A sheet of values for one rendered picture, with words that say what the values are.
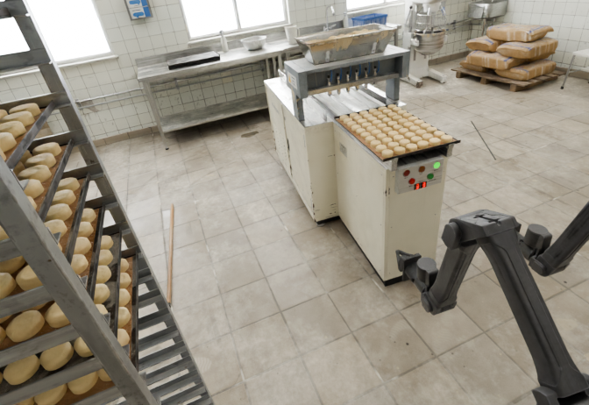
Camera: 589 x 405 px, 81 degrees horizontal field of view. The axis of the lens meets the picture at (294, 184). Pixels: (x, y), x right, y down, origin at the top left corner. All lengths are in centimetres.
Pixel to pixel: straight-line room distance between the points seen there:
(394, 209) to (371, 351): 73
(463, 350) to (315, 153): 136
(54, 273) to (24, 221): 9
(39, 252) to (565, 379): 88
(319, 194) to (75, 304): 201
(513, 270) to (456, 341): 130
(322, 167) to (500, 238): 169
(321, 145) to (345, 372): 130
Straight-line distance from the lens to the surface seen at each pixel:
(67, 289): 60
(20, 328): 75
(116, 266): 95
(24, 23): 92
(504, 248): 81
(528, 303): 83
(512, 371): 207
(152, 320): 130
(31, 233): 55
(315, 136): 224
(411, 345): 203
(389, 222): 187
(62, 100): 94
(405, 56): 236
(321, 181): 241
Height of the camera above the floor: 168
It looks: 32 degrees down
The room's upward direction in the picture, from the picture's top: 8 degrees counter-clockwise
